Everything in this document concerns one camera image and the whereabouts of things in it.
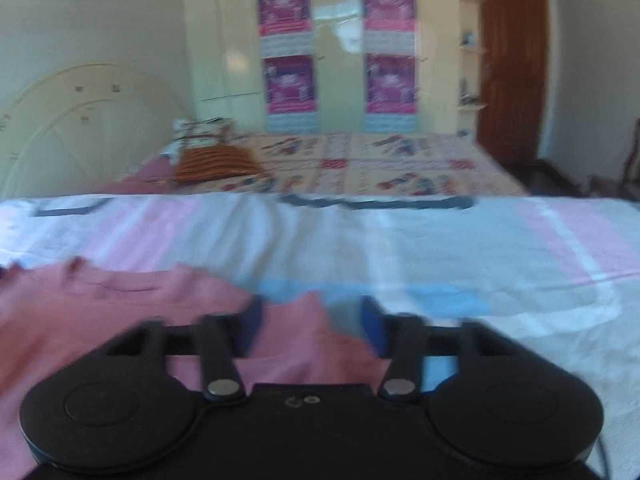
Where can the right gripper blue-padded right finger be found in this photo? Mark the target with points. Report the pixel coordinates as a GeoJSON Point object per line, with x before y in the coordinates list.
{"type": "Point", "coordinates": [398, 339]}

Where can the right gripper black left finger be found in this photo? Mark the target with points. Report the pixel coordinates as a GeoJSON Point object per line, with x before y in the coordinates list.
{"type": "Point", "coordinates": [220, 339]}

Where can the pink sweater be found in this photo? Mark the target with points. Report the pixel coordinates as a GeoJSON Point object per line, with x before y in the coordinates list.
{"type": "Point", "coordinates": [150, 329]}

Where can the beige cartoon quilt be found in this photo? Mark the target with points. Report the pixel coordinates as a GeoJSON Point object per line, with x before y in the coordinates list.
{"type": "Point", "coordinates": [369, 164]}

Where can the light blue patterned bedsheet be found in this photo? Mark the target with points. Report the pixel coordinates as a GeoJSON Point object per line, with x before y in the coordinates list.
{"type": "Point", "coordinates": [559, 275]}

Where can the patterned pillow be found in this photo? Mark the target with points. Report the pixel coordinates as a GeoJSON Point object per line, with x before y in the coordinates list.
{"type": "Point", "coordinates": [201, 134]}

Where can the lower left pink poster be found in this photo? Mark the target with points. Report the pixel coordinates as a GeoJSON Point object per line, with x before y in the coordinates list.
{"type": "Point", "coordinates": [290, 93]}

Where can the pink poster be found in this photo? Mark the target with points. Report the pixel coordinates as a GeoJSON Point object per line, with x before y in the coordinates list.
{"type": "Point", "coordinates": [290, 93]}
{"type": "Point", "coordinates": [391, 90]}
{"type": "Point", "coordinates": [389, 27]}
{"type": "Point", "coordinates": [285, 28]}

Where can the lower right pink poster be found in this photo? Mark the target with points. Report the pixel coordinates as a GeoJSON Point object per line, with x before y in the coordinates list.
{"type": "Point", "coordinates": [391, 90]}

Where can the cream arched headboard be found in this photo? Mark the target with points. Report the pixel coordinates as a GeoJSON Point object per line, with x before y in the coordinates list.
{"type": "Point", "coordinates": [85, 126]}

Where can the cream wardrobe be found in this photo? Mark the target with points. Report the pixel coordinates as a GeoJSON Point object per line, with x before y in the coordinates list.
{"type": "Point", "coordinates": [228, 80]}

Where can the dark wooden chair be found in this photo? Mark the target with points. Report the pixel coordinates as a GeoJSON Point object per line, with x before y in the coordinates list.
{"type": "Point", "coordinates": [629, 185]}

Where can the upper right pink poster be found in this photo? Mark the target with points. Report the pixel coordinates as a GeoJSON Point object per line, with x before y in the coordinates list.
{"type": "Point", "coordinates": [389, 27]}

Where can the upper left pink poster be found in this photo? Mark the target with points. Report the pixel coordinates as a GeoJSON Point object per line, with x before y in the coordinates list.
{"type": "Point", "coordinates": [285, 28]}

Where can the brown wooden door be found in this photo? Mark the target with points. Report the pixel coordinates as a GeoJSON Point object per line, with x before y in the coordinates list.
{"type": "Point", "coordinates": [514, 78]}

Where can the cream corner shelves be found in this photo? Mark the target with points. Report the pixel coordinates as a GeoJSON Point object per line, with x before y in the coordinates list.
{"type": "Point", "coordinates": [472, 54]}

